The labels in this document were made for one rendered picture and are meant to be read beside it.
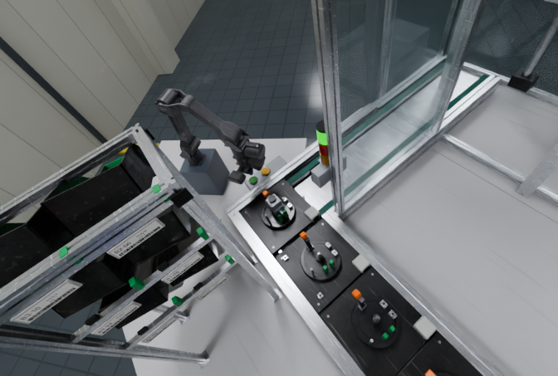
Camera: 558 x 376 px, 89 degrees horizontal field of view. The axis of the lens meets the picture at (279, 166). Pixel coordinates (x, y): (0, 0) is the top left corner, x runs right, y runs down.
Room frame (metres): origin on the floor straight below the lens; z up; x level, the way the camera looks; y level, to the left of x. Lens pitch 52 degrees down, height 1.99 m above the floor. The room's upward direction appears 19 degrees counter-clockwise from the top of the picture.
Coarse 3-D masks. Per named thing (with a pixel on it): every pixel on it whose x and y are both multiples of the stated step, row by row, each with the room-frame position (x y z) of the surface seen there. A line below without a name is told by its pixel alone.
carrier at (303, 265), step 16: (320, 224) 0.46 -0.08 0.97; (320, 240) 0.40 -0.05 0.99; (336, 240) 0.38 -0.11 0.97; (288, 256) 0.38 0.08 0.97; (304, 256) 0.36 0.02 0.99; (320, 256) 0.32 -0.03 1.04; (336, 256) 0.32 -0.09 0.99; (352, 256) 0.31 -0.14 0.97; (288, 272) 0.33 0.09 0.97; (304, 272) 0.31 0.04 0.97; (320, 272) 0.29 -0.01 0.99; (336, 272) 0.27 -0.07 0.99; (352, 272) 0.26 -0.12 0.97; (304, 288) 0.26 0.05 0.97; (320, 288) 0.25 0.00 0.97; (336, 288) 0.23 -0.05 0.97; (320, 304) 0.20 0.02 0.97
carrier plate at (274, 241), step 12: (276, 192) 0.67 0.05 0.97; (288, 192) 0.65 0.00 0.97; (252, 204) 0.65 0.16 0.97; (300, 204) 0.58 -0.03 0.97; (252, 216) 0.60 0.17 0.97; (300, 216) 0.53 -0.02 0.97; (252, 228) 0.54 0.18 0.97; (264, 228) 0.53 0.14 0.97; (288, 228) 0.49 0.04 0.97; (300, 228) 0.48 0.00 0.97; (264, 240) 0.48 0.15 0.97; (276, 240) 0.46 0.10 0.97; (288, 240) 0.45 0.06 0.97; (276, 252) 0.42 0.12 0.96
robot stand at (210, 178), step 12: (216, 156) 0.93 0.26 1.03; (180, 168) 0.90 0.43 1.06; (192, 168) 0.88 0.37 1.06; (204, 168) 0.85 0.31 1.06; (216, 168) 0.89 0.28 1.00; (192, 180) 0.87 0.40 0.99; (204, 180) 0.84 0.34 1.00; (216, 180) 0.85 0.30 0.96; (204, 192) 0.86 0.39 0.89; (216, 192) 0.84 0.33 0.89
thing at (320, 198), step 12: (420, 144) 0.66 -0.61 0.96; (408, 156) 0.63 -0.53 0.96; (420, 156) 0.67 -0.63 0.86; (396, 168) 0.60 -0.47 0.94; (288, 180) 0.72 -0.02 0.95; (300, 180) 0.72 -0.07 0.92; (384, 180) 0.58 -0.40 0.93; (300, 192) 0.66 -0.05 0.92; (312, 192) 0.64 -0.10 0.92; (324, 192) 0.62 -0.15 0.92; (372, 192) 0.55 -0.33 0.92; (312, 204) 0.59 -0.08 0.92; (324, 204) 0.57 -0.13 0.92; (348, 204) 0.51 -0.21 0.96; (360, 204) 0.52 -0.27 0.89; (348, 216) 0.50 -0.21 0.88
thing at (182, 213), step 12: (156, 216) 0.44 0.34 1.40; (168, 216) 0.33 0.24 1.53; (180, 216) 0.35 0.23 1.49; (168, 228) 0.32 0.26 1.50; (180, 228) 0.32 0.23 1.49; (156, 240) 0.31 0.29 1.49; (168, 240) 0.31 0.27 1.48; (180, 240) 0.31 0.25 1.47; (132, 252) 0.30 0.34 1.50; (144, 252) 0.30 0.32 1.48; (156, 252) 0.30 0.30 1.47; (132, 264) 0.29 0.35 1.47
